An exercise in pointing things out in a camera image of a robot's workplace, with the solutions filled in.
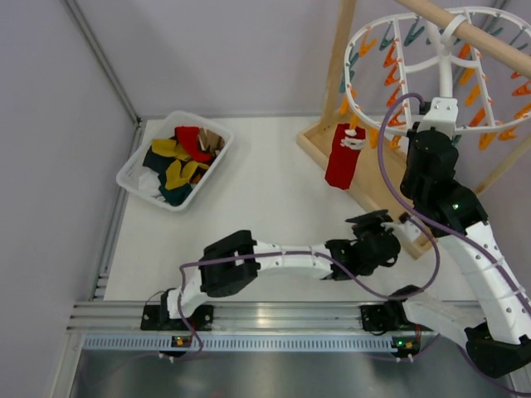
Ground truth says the red thin sock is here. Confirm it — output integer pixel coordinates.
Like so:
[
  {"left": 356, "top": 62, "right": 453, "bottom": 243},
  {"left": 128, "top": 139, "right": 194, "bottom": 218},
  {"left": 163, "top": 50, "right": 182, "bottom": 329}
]
[{"left": 324, "top": 123, "right": 366, "bottom": 190}]

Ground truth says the navy patterned sock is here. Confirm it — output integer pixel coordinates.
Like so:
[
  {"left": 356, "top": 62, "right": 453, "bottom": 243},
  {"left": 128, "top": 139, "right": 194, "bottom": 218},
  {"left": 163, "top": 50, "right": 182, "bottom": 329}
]
[{"left": 143, "top": 148, "right": 173, "bottom": 174}]

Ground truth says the mustard yellow sock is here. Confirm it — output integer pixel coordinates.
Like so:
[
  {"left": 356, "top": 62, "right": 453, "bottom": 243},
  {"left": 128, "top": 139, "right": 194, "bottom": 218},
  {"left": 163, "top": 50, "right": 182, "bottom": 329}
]
[
  {"left": 164, "top": 160, "right": 210, "bottom": 190},
  {"left": 151, "top": 138, "right": 193, "bottom": 161}
]

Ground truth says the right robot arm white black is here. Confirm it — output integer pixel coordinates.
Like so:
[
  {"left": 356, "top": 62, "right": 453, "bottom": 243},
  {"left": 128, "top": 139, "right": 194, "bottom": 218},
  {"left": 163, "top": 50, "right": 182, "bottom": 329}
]
[{"left": 389, "top": 123, "right": 530, "bottom": 378}]

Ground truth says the white round clip hanger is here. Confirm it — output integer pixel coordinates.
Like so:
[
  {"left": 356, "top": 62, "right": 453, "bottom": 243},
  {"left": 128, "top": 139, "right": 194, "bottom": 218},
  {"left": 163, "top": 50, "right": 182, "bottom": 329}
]
[{"left": 339, "top": 7, "right": 530, "bottom": 148}]

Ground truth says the argyle brown orange sock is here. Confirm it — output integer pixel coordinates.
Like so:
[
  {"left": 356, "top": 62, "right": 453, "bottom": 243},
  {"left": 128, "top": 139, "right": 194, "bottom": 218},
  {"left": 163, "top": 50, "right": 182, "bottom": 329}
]
[{"left": 189, "top": 167, "right": 208, "bottom": 185}]

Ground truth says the tan brown striped sock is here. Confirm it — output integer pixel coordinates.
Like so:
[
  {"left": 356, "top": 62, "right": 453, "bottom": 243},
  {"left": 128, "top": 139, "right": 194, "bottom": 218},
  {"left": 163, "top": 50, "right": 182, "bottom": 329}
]
[{"left": 198, "top": 128, "right": 226, "bottom": 156}]

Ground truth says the dark green sock in basket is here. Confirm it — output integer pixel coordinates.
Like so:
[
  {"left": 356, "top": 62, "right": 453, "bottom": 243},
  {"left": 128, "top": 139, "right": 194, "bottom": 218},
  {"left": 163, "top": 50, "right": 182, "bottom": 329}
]
[{"left": 159, "top": 184, "right": 192, "bottom": 206}]

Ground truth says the white plastic basket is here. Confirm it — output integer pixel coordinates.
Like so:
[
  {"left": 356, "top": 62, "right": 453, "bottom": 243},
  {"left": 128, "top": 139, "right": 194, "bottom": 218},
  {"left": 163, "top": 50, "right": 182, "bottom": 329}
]
[{"left": 116, "top": 111, "right": 234, "bottom": 212}]

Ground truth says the white sock in basket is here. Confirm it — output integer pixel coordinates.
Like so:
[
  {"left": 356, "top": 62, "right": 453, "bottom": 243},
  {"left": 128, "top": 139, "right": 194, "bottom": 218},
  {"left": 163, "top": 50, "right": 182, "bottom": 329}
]
[{"left": 138, "top": 169, "right": 165, "bottom": 202}]

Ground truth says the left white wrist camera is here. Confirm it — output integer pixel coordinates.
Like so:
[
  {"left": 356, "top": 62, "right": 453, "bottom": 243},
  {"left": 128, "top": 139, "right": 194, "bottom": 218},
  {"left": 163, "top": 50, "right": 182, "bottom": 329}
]
[{"left": 381, "top": 219, "right": 422, "bottom": 245}]

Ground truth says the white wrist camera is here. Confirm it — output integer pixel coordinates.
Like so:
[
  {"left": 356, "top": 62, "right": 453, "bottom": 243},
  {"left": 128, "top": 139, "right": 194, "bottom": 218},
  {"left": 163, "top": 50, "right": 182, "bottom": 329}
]
[
  {"left": 381, "top": 219, "right": 422, "bottom": 245},
  {"left": 417, "top": 97, "right": 459, "bottom": 138}
]

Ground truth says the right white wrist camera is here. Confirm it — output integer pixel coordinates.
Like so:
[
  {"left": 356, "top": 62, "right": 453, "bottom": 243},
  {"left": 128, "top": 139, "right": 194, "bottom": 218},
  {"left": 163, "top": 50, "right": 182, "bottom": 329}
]
[{"left": 417, "top": 97, "right": 459, "bottom": 138}]

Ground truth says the wooden rack frame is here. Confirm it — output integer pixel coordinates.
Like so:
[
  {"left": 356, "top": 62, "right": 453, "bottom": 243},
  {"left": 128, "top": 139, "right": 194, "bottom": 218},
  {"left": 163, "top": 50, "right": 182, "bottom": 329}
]
[{"left": 296, "top": 0, "right": 531, "bottom": 260}]

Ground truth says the aluminium rail base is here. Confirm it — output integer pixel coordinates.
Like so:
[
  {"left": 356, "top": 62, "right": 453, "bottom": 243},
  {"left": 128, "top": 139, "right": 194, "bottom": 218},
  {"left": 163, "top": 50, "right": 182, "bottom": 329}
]
[{"left": 66, "top": 302, "right": 435, "bottom": 353}]

